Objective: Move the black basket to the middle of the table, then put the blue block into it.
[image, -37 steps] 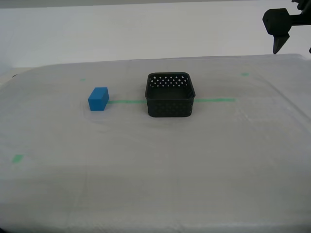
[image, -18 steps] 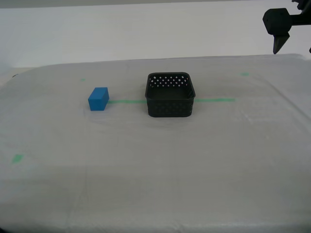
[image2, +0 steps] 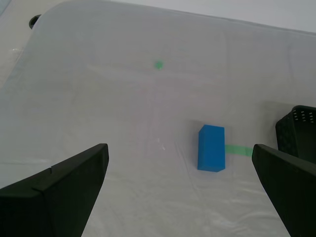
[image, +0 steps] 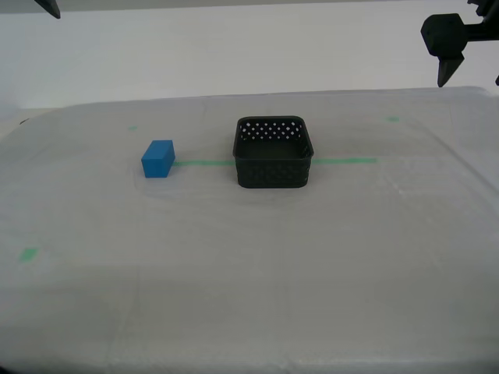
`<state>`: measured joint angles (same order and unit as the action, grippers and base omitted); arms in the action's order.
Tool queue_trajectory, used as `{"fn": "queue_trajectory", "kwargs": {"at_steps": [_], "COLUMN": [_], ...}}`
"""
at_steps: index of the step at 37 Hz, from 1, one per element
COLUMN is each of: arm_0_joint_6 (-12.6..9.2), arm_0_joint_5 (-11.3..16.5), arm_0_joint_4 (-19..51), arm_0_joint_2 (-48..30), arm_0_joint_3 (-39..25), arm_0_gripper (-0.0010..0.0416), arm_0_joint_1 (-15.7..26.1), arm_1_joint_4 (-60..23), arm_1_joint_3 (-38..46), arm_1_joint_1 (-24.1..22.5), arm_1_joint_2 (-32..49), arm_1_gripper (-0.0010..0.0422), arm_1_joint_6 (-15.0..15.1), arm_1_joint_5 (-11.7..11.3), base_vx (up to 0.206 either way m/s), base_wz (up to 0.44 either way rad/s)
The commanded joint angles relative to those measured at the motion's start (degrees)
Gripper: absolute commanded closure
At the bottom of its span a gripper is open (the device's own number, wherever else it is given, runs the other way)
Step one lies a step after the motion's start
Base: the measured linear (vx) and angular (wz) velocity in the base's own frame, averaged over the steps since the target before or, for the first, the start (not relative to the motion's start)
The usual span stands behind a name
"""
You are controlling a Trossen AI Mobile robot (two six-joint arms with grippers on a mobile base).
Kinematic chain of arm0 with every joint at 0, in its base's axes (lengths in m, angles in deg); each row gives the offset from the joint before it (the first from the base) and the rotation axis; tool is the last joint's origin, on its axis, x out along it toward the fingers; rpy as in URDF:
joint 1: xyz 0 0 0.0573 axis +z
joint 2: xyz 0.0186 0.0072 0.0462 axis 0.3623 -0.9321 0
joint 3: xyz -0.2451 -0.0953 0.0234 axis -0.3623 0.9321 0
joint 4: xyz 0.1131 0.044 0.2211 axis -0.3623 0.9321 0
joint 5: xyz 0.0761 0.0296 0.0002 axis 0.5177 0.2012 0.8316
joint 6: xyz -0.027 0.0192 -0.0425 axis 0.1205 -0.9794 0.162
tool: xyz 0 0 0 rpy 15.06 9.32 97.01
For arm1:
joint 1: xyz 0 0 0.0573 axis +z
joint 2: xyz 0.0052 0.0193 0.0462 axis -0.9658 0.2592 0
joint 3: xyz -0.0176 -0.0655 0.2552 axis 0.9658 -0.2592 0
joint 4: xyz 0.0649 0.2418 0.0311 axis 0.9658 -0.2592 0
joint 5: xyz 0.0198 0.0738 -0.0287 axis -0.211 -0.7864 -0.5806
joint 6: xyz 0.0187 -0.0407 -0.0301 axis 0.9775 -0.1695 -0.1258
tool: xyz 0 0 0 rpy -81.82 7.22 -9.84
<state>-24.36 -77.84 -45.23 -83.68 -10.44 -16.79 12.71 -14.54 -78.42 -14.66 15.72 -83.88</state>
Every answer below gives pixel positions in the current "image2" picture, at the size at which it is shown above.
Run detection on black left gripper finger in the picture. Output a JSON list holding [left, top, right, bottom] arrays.
[[251, 144, 316, 237], [0, 143, 109, 237]]

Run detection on black perforated plastic basket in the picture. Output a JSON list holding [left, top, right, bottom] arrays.
[[275, 105, 316, 165]]

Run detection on blue rectangular block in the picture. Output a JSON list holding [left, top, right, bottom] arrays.
[[197, 124, 227, 173]]

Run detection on long green tape strip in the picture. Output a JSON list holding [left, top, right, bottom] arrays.
[[224, 144, 254, 157]]

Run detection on small black round object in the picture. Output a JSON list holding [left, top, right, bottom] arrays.
[[29, 14, 42, 29]]

